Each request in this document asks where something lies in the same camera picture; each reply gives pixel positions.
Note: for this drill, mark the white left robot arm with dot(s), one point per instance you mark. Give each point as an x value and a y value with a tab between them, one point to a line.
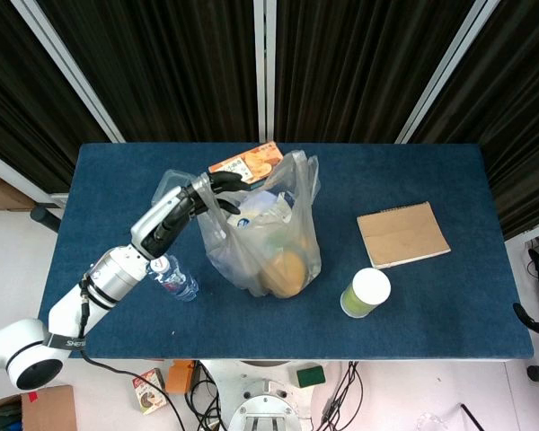
112	276

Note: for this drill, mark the orange snack box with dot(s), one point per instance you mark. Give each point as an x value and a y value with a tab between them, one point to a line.
256	161

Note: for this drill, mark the brown paper notebook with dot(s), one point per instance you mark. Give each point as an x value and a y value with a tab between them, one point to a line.
404	235

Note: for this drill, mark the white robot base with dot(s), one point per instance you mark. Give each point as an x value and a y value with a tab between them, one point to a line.
262	395

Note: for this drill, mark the clear water bottle white cap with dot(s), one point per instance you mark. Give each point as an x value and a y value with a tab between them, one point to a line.
179	285

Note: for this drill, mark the brown cardboard box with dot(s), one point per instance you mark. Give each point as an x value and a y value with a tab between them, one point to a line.
47	410

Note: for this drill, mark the orange plastic object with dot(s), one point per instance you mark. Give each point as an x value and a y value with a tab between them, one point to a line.
179	377

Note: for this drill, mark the green block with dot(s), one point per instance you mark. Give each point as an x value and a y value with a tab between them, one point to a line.
310	377

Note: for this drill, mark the white partition post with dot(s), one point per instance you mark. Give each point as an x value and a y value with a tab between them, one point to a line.
72	72
265	67
444	76

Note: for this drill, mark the orange round fruit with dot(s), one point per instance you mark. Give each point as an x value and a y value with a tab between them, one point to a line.
285	274

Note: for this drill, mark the small cookie print box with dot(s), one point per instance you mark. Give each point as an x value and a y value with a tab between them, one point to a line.
149	393

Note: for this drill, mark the blue table cloth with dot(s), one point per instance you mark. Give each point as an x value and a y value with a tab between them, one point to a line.
260	328

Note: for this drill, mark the clear tennis ball canister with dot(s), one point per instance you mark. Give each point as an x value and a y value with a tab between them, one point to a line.
370	285

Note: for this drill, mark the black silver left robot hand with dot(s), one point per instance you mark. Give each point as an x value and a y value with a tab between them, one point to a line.
161	220

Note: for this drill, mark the clear plastic shopping bag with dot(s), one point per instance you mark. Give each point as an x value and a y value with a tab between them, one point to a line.
251	242

